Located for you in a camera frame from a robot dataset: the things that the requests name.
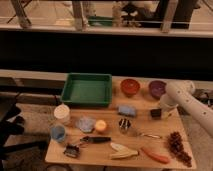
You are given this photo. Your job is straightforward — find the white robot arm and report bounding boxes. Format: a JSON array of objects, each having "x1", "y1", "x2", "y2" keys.
[{"x1": 149, "y1": 80, "x2": 213, "y2": 137}]

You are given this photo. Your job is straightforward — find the blue eraser sponge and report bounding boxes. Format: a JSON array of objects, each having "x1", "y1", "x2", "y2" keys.
[{"x1": 118, "y1": 105, "x2": 136, "y2": 117}]

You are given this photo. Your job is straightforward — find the purple bowl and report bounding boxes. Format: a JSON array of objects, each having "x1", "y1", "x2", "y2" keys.
[{"x1": 149, "y1": 80, "x2": 166, "y2": 99}]

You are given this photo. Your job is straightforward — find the metal spoon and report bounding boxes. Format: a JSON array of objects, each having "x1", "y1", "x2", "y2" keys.
[{"x1": 133, "y1": 132, "x2": 163, "y2": 139}]

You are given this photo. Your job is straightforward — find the small metal cup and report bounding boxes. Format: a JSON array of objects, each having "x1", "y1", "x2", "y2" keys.
[{"x1": 119, "y1": 118, "x2": 131, "y2": 134}]

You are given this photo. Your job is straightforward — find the red bowl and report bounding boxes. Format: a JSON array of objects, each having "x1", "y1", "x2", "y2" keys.
[{"x1": 120, "y1": 79, "x2": 140, "y2": 97}]

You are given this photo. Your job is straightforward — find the dark red toy grapes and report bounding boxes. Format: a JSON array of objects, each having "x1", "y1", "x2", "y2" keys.
[{"x1": 168, "y1": 132, "x2": 192, "y2": 167}]

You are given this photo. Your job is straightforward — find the white plastic piece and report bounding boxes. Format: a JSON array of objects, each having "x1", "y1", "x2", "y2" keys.
[{"x1": 110, "y1": 142, "x2": 127, "y2": 151}]

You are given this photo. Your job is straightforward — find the orange ball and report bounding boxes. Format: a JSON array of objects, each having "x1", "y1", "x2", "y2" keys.
[{"x1": 95, "y1": 120, "x2": 107, "y2": 133}]

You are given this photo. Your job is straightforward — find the crumpled grey-blue cloth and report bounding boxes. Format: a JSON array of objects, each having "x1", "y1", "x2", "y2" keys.
[{"x1": 76, "y1": 117, "x2": 96, "y2": 133}]

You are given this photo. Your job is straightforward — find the green plastic tray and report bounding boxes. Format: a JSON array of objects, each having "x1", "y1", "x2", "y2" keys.
[{"x1": 61, "y1": 73, "x2": 112, "y2": 107}]

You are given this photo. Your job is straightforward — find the black binder clip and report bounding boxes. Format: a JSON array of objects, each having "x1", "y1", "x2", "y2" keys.
[{"x1": 64, "y1": 145, "x2": 80, "y2": 158}]

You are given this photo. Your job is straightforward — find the blue cup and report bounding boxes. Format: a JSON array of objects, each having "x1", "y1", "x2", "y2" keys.
[{"x1": 50, "y1": 125, "x2": 66, "y2": 143}]

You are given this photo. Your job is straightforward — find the black stand at left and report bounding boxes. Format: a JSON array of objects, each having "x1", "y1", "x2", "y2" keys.
[{"x1": 0, "y1": 99, "x2": 48, "y2": 161}]

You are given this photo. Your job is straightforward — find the black handled tool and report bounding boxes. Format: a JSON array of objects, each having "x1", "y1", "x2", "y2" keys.
[{"x1": 80, "y1": 136, "x2": 111, "y2": 144}]

